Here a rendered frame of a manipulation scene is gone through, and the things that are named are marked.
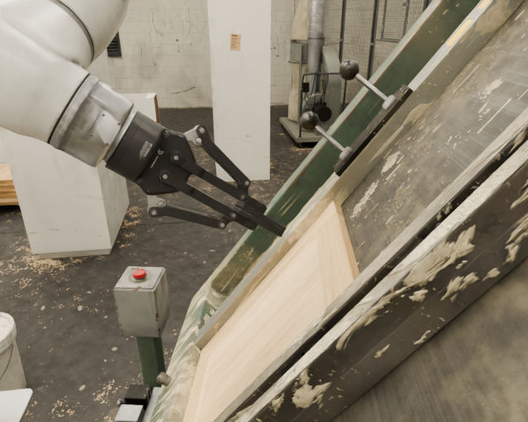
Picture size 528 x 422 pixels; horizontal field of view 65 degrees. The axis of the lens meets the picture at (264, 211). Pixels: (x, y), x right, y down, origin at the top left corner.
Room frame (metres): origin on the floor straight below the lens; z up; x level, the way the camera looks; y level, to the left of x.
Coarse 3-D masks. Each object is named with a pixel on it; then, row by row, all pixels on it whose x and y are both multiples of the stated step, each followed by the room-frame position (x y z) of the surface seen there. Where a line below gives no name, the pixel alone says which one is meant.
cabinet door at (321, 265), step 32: (320, 224) 0.71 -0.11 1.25; (288, 256) 0.73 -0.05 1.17; (320, 256) 0.61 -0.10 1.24; (352, 256) 0.55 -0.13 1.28; (256, 288) 0.75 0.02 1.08; (288, 288) 0.63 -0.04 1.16; (320, 288) 0.53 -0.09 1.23; (256, 320) 0.64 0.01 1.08; (288, 320) 0.54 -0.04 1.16; (224, 352) 0.66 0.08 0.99; (256, 352) 0.54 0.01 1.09; (224, 384) 0.55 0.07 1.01; (192, 416) 0.55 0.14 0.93
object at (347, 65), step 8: (344, 64) 0.81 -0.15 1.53; (352, 64) 0.81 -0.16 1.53; (344, 72) 0.81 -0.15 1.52; (352, 72) 0.81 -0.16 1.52; (360, 80) 0.80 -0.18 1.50; (368, 88) 0.79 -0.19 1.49; (384, 96) 0.78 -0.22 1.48; (392, 96) 0.76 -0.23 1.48; (384, 104) 0.77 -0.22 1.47; (392, 104) 0.76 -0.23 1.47
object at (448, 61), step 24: (504, 0) 0.74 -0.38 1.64; (480, 24) 0.74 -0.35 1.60; (456, 48) 0.74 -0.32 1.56; (480, 48) 0.74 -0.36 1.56; (432, 72) 0.74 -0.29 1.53; (456, 72) 0.74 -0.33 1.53; (432, 96) 0.74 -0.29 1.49; (408, 120) 0.74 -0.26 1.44; (384, 144) 0.75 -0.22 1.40; (360, 168) 0.75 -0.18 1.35; (336, 192) 0.75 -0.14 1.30; (312, 216) 0.75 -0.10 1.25; (288, 240) 0.75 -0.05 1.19; (264, 264) 0.76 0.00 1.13; (240, 288) 0.78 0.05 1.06; (216, 312) 0.80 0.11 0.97
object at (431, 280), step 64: (512, 128) 0.36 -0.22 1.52; (448, 192) 0.36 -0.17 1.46; (512, 192) 0.31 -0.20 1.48; (384, 256) 0.37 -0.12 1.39; (448, 256) 0.32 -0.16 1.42; (512, 256) 0.31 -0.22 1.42; (320, 320) 0.37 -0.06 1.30; (384, 320) 0.32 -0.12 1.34; (448, 320) 0.31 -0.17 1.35; (256, 384) 0.37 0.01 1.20; (320, 384) 0.32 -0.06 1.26
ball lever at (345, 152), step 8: (304, 112) 0.83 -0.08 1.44; (312, 112) 0.82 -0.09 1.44; (304, 120) 0.81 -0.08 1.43; (312, 120) 0.81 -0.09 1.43; (304, 128) 0.82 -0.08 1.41; (312, 128) 0.82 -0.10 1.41; (320, 128) 0.81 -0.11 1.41; (328, 136) 0.80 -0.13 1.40; (336, 144) 0.79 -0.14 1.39; (344, 152) 0.77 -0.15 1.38
